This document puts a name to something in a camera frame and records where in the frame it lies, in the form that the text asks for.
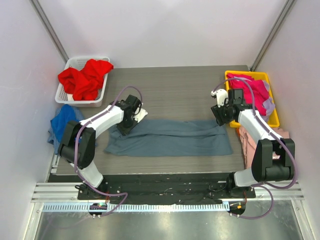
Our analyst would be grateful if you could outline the grey-blue t shirt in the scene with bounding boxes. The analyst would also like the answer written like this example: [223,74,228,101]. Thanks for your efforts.
[104,119,233,157]

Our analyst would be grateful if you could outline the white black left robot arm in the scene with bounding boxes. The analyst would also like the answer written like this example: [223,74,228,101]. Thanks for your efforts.
[58,95,148,200]

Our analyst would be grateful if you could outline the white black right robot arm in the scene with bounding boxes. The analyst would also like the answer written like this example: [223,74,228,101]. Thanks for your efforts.
[211,89,297,198]

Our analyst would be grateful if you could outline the magenta pink t shirt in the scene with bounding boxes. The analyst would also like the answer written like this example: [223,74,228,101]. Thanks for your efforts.
[226,73,270,117]

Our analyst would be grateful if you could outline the yellow plastic tray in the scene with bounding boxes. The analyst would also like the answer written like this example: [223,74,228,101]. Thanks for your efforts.
[225,70,280,128]

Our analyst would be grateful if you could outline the light pink folded t shirt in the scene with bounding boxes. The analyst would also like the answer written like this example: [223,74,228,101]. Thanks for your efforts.
[237,126,290,169]

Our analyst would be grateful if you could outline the red t shirt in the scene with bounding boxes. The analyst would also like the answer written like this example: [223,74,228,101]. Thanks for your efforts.
[57,59,114,101]

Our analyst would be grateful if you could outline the blue patterned cloth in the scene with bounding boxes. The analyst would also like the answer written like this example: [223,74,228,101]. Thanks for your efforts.
[47,106,84,155]

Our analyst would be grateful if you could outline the white perforated plastic basket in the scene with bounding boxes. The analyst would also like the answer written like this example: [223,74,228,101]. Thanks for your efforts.
[55,55,110,108]

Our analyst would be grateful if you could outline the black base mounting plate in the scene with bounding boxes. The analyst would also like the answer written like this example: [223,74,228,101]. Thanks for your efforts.
[75,173,256,205]

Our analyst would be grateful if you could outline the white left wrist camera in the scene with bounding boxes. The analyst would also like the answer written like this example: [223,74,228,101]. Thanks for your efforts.
[133,108,148,123]

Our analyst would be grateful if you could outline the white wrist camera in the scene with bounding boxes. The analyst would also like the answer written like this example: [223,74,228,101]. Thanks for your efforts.
[133,108,148,123]
[210,89,228,108]

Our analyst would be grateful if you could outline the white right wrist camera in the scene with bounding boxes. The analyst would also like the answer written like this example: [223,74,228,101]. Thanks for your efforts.
[210,89,228,108]

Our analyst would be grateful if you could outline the aluminium front frame rail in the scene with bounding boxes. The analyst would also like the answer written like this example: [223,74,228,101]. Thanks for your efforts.
[31,182,305,202]

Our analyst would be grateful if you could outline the white slotted cable duct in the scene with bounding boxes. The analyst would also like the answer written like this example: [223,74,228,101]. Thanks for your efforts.
[42,202,230,213]

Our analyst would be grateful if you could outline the right aluminium corner post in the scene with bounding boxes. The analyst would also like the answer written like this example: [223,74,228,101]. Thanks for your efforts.
[248,0,297,72]

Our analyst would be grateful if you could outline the aluminium corner post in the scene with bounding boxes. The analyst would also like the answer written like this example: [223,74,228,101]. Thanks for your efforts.
[248,0,297,72]
[29,0,69,63]

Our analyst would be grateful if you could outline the left aluminium corner post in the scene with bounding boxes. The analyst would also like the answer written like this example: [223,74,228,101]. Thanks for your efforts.
[29,0,69,63]

